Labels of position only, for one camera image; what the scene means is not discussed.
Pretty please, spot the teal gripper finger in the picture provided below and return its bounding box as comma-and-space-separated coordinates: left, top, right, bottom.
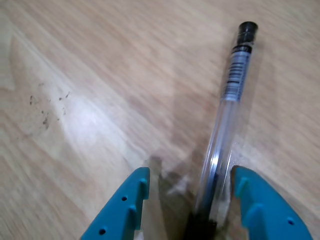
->
232, 166, 313, 240
81, 166, 151, 240

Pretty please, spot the clear pen with black grip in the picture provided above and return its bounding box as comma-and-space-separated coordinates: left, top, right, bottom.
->
184, 21, 260, 240

